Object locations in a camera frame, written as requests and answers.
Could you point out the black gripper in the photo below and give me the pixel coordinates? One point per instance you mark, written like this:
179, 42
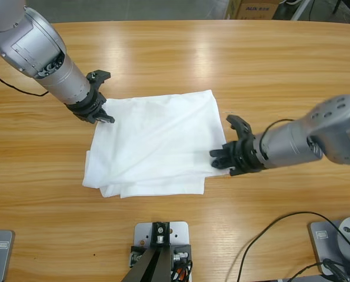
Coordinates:
86, 105
248, 155

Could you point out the white t-shirt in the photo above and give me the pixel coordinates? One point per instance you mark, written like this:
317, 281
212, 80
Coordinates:
157, 147

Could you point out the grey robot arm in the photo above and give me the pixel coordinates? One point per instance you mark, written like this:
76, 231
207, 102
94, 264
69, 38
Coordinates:
30, 44
310, 138

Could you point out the cardboard box blue AUX print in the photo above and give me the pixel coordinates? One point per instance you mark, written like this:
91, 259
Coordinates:
254, 11

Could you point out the grey metal stand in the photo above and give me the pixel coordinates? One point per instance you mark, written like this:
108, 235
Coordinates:
299, 11

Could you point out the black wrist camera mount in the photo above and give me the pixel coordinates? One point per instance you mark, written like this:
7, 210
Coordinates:
239, 126
99, 75

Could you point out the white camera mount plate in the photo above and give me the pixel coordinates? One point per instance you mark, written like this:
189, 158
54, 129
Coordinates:
180, 232

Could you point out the dark camera post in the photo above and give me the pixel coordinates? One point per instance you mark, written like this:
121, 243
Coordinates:
151, 264

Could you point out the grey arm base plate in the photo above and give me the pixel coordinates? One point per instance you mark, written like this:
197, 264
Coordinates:
1, 258
321, 243

